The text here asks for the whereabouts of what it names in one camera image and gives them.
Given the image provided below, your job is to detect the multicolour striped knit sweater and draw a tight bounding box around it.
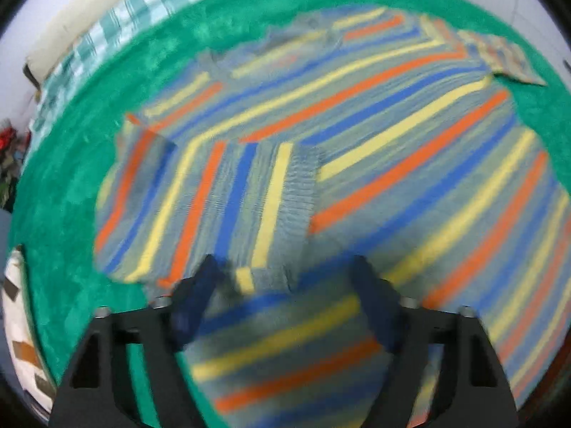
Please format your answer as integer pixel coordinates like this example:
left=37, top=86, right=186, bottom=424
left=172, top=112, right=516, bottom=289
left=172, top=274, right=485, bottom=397
left=94, top=5, right=570, bottom=427

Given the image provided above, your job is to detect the pile of clothes with red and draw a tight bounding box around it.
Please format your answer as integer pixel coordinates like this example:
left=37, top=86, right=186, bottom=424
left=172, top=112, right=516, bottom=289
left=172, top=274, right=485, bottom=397
left=0, top=118, right=31, bottom=213

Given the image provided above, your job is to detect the white brown patterned pillow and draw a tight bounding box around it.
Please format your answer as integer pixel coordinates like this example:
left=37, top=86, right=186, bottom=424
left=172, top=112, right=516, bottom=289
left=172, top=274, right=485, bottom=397
left=1, top=244, right=57, bottom=425

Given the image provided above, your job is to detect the green plush blanket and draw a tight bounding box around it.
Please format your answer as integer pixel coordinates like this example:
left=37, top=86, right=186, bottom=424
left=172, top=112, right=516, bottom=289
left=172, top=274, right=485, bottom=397
left=9, top=0, right=570, bottom=404

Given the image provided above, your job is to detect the cream padded headboard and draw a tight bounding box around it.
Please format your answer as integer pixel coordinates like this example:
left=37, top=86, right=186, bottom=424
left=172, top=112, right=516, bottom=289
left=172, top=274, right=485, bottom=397
left=23, top=0, right=121, bottom=86

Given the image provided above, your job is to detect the green white checked bedsheet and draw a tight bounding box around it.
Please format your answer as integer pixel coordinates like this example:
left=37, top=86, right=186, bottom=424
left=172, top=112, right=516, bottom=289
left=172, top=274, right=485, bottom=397
left=30, top=0, right=200, bottom=153

